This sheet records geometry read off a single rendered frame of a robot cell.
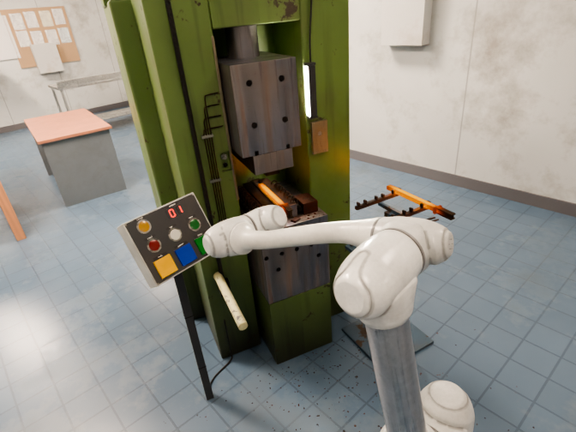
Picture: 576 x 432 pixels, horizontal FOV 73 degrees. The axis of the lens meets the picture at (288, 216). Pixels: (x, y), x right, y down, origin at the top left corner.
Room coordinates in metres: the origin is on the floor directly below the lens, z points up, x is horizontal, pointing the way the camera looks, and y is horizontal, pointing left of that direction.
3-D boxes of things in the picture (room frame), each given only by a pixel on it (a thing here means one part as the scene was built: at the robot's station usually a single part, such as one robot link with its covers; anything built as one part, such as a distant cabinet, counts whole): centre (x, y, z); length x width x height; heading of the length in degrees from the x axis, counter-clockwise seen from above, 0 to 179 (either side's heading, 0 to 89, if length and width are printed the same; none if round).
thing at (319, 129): (2.00, -0.20, 1.27); 0.09 x 0.02 x 0.17; 112
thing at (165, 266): (1.32, 0.51, 1.01); 0.07 x 0.05 x 0.07; 137
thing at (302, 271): (1.99, 0.07, 0.69); 0.56 x 0.38 x 0.45; 22
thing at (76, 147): (5.08, 2.72, 0.41); 1.52 x 0.78 x 0.81; 34
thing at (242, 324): (1.55, 0.33, 0.62); 0.44 x 0.05 x 0.05; 22
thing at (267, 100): (1.97, 0.08, 1.49); 0.42 x 0.39 x 0.40; 22
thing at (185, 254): (1.39, 0.44, 1.01); 0.07 x 0.05 x 0.07; 137
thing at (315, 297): (1.99, 0.07, 0.23); 0.56 x 0.38 x 0.47; 22
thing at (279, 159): (1.96, 0.12, 1.24); 0.42 x 0.20 x 0.10; 22
